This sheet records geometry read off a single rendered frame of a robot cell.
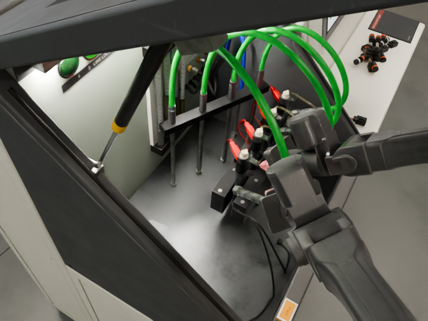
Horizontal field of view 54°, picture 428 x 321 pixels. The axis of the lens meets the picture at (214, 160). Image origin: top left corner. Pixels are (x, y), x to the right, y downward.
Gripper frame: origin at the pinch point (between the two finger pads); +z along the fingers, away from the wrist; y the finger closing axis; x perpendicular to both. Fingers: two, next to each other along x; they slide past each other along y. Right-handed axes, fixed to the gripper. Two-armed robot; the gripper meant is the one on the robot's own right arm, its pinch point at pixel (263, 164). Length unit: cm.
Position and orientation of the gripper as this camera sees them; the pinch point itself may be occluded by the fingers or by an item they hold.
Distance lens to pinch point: 97.4
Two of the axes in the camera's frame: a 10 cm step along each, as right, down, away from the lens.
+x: -7.1, 5.4, -4.6
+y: -4.8, -8.4, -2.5
